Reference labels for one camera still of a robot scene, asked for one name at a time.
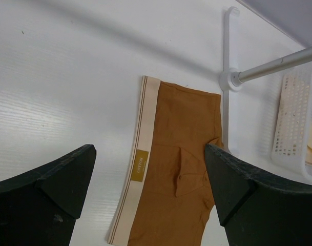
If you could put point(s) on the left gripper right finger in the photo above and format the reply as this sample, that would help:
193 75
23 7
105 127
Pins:
255 206

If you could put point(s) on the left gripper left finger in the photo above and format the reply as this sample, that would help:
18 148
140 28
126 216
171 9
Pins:
41 206

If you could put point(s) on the brown cotton underwear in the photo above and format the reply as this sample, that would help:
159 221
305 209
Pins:
167 197

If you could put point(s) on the white plastic basket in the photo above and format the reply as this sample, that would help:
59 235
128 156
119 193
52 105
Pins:
294 117

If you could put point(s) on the white clothes rack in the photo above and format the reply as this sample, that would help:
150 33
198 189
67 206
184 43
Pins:
231 80

